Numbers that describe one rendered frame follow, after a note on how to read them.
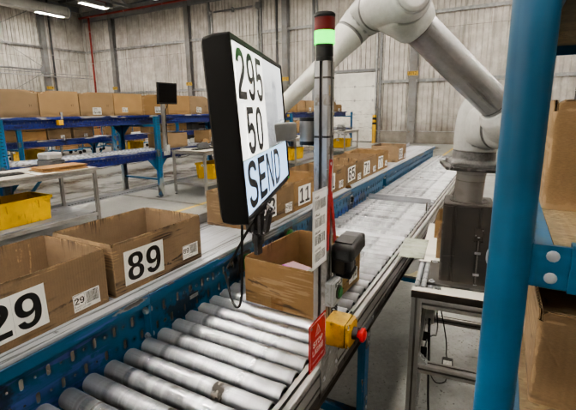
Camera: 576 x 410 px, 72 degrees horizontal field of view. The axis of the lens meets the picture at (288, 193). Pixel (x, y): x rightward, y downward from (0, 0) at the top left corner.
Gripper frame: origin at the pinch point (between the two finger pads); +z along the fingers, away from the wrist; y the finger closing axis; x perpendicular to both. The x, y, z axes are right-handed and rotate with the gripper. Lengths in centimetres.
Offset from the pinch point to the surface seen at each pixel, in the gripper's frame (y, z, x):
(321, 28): 29, -63, -15
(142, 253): -28.5, 0.5, -23.7
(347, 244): 35.5, -8.6, -10.8
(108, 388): -13, 25, -51
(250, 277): -6.3, 15.0, 4.2
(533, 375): 75, -18, -65
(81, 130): -896, 3, 555
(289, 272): 10.2, 9.4, 3.1
